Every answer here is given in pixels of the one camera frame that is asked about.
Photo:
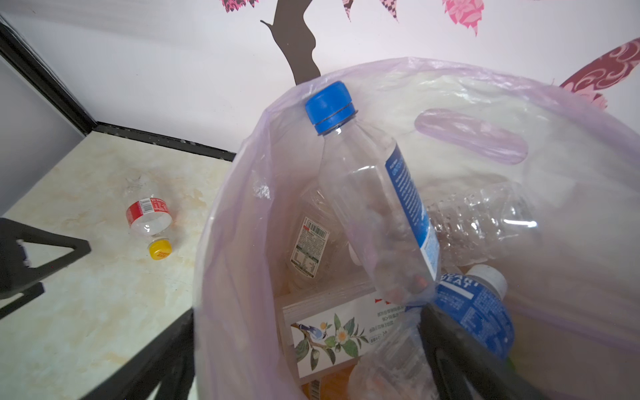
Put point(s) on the blue-cap clear bottle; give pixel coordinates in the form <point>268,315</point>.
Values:
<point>367,182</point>

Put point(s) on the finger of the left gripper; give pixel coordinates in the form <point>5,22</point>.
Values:
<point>26,297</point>
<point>29,255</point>

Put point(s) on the white bin with purple liner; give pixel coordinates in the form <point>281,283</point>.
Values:
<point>533,178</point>

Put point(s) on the green-label clear white-cap bottle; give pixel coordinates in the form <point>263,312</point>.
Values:
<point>396,368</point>

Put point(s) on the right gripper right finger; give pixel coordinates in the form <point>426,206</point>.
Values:
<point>459,362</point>

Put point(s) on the blue-label clear water bottle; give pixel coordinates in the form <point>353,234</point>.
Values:
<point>475,301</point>

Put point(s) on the square frosted white-label bottle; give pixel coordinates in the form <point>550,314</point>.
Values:
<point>329,327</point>

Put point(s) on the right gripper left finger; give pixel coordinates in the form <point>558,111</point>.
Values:
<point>165,367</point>

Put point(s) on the red-label yellow-cap bottle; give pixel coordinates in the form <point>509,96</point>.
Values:
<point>148,215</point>

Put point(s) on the clear red-green-label bottle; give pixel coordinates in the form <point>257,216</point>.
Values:
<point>318,250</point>

